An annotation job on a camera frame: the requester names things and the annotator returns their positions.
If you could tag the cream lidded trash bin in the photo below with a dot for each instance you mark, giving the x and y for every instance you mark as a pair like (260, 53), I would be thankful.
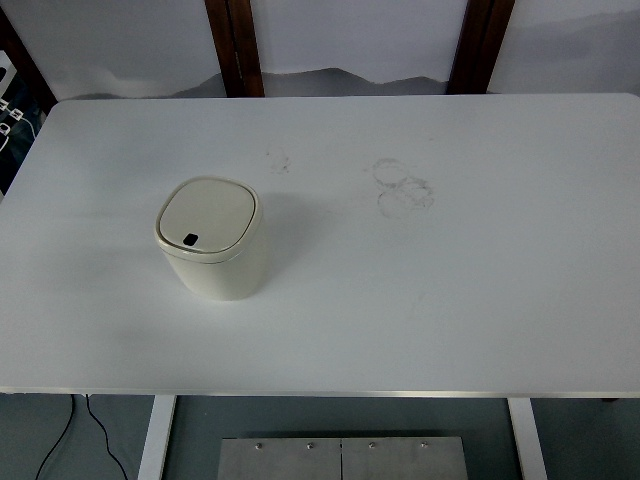
(225, 270)

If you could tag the white table leg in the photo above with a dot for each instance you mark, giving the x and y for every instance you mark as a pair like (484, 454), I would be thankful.
(156, 440)
(527, 440)

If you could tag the grey metal plate with screws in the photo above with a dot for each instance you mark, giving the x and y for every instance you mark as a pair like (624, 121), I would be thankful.
(300, 462)

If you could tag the dark wooden screen frame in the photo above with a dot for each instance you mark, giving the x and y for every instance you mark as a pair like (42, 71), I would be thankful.
(245, 50)
(25, 60)
(475, 50)

